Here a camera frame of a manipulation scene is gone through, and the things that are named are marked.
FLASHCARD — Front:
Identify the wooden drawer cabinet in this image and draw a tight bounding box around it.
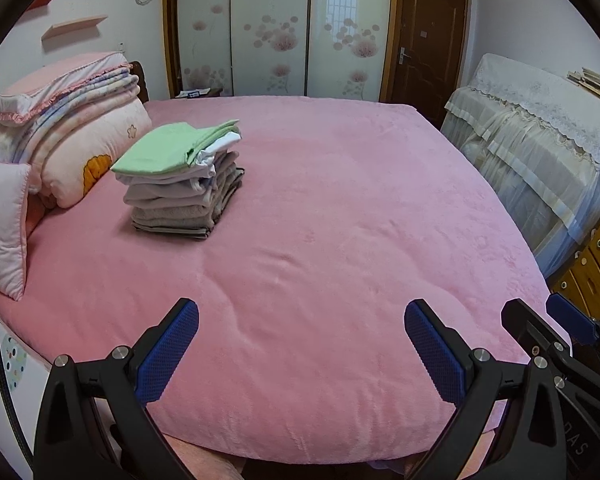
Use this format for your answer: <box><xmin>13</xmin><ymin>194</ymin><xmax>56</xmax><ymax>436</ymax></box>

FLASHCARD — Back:
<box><xmin>550</xmin><ymin>215</ymin><xmax>600</xmax><ymax>318</ymax></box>

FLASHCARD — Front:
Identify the folded striped blanket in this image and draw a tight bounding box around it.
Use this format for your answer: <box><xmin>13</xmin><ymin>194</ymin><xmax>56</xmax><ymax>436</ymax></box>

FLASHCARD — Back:
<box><xmin>0</xmin><ymin>67</ymin><xmax>142</xmax><ymax>163</ymax></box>

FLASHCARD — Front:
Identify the floral sliding door wardrobe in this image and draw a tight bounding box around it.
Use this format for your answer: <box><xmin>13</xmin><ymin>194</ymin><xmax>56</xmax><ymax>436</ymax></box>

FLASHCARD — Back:
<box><xmin>162</xmin><ymin>0</ymin><xmax>401</xmax><ymax>103</ymax></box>

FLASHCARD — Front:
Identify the pink bed blanket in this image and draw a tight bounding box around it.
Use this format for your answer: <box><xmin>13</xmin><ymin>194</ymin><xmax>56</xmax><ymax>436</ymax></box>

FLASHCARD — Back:
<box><xmin>0</xmin><ymin>95</ymin><xmax>566</xmax><ymax>466</ymax></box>

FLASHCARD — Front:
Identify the black cable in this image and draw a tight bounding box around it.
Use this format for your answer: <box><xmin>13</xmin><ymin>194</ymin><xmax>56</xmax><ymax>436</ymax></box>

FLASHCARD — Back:
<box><xmin>0</xmin><ymin>282</ymin><xmax>31</xmax><ymax>466</ymax></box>

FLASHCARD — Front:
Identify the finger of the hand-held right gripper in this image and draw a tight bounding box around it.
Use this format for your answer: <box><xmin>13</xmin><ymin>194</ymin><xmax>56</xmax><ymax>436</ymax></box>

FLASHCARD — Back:
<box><xmin>546</xmin><ymin>292</ymin><xmax>599</xmax><ymax>347</ymax></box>
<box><xmin>500</xmin><ymin>298</ymin><xmax>574</xmax><ymax>362</ymax></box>

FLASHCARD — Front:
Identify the stack of folded clothes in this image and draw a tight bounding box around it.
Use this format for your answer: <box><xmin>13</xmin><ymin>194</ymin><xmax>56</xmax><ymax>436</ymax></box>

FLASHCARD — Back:
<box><xmin>122</xmin><ymin>137</ymin><xmax>246</xmax><ymax>241</ymax></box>

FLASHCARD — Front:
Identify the small white printed pillow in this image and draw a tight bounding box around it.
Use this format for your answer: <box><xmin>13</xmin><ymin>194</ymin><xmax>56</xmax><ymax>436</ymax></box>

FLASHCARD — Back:
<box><xmin>0</xmin><ymin>160</ymin><xmax>33</xmax><ymax>302</ymax></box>

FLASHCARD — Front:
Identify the brown wooden door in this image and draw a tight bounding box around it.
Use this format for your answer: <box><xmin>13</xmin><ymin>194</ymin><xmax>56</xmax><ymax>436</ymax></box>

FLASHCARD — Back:
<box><xmin>380</xmin><ymin>0</ymin><xmax>470</xmax><ymax>128</ymax></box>

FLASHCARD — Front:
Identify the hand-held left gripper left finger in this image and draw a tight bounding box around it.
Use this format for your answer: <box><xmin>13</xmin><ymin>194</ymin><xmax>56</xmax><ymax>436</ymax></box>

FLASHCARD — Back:
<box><xmin>32</xmin><ymin>297</ymin><xmax>201</xmax><ymax>480</ymax></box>

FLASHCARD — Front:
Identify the pink wall shelf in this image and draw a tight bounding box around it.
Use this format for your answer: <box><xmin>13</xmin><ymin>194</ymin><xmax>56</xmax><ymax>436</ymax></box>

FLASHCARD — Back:
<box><xmin>41</xmin><ymin>15</ymin><xmax>108</xmax><ymax>41</ymax></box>

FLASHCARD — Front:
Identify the white dotted bed sheet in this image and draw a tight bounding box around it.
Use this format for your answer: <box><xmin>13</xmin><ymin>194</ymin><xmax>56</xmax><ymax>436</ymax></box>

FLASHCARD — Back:
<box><xmin>0</xmin><ymin>310</ymin><xmax>51</xmax><ymax>466</ymax></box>

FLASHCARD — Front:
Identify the green t-shirt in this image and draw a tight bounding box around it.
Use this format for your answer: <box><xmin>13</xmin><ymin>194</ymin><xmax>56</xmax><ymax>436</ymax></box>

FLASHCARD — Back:
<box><xmin>111</xmin><ymin>120</ymin><xmax>242</xmax><ymax>173</ymax></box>

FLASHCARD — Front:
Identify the pink cartoon print quilt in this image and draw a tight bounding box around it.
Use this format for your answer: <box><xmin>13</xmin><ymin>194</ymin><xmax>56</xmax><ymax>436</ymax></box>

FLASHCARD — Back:
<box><xmin>30</xmin><ymin>97</ymin><xmax>153</xmax><ymax>209</ymax></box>

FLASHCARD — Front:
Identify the person's left leg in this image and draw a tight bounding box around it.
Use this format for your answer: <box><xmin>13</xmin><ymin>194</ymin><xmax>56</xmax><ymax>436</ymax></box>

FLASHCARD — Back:
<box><xmin>165</xmin><ymin>435</ymin><xmax>243</xmax><ymax>480</ymax></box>

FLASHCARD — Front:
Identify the pink ruffled pillow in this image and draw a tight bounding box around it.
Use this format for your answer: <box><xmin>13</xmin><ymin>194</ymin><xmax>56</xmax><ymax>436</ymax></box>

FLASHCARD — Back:
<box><xmin>0</xmin><ymin>51</ymin><xmax>132</xmax><ymax>125</ymax></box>

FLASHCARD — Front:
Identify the bedside table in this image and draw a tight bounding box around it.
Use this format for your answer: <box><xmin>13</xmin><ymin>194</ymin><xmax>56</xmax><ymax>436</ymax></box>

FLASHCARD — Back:
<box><xmin>172</xmin><ymin>87</ymin><xmax>223</xmax><ymax>101</ymax></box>

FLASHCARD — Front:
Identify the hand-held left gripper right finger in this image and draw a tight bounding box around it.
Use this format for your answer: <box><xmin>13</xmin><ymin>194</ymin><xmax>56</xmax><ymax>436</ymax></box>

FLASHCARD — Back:
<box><xmin>404</xmin><ymin>298</ymin><xmax>569</xmax><ymax>480</ymax></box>

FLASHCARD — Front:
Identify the pile of books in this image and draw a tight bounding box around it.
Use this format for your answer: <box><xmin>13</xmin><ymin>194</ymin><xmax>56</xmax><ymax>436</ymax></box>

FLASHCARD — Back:
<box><xmin>566</xmin><ymin>66</ymin><xmax>600</xmax><ymax>108</ymax></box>

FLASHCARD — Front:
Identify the dark wooden headboard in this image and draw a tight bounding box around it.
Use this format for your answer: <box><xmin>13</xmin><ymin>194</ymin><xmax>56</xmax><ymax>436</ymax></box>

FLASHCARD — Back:
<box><xmin>130</xmin><ymin>61</ymin><xmax>151</xmax><ymax>103</ymax></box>

